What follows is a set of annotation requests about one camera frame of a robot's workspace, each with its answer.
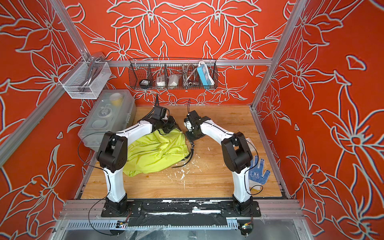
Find lime green trousers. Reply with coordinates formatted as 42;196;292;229
123;129;190;177

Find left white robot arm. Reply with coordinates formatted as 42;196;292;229
97;106;177;211

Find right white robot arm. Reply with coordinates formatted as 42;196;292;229
184;111;253;211

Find white plastic adapter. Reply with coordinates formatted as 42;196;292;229
168;74;180;89

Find metal tongs in basket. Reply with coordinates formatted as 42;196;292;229
182;64;199;89

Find translucent plastic storage box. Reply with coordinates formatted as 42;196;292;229
78;90;137;151

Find yellow tape roll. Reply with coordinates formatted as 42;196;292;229
110;93;124;106

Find metal tool in bin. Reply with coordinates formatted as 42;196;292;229
80;52;106;92

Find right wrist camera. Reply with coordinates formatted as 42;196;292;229
184;118;193;131

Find black wire wall basket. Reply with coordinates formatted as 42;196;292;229
128;57;219;90

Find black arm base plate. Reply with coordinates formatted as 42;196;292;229
101;199;261;218

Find clear plastic wall bin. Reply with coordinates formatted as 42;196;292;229
59;61;112;100

